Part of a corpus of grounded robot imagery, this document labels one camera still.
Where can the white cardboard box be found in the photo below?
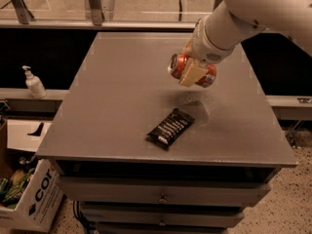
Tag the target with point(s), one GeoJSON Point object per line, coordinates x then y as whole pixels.
{"type": "Point", "coordinates": [38, 204]}

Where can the top cabinet drawer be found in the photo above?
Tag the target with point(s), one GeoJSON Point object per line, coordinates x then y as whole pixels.
{"type": "Point", "coordinates": [163, 192]}

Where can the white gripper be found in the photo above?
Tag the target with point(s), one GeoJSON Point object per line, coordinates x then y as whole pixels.
{"type": "Point", "coordinates": [204, 51]}

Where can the grey drawer cabinet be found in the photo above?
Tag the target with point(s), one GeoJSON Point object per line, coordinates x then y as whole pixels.
{"type": "Point", "coordinates": [123, 91]}

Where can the middle cabinet drawer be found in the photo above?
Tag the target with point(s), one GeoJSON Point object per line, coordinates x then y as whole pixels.
{"type": "Point", "coordinates": [160, 215]}

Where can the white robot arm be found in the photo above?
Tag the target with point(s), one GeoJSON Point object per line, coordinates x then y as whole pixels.
{"type": "Point", "coordinates": [216, 35]}

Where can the cabinet drawer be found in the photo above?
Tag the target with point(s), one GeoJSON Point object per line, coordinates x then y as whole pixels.
{"type": "Point", "coordinates": [160, 215]}
{"type": "Point", "coordinates": [163, 192]}

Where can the white pump soap bottle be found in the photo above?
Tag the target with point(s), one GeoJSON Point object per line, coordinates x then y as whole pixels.
{"type": "Point", "coordinates": [34, 83]}

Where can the black snack bar wrapper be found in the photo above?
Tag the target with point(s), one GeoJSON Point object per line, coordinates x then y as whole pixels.
{"type": "Point", "coordinates": [171, 128]}

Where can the red coke can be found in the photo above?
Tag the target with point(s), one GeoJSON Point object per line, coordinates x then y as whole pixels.
{"type": "Point", "coordinates": [177, 64]}

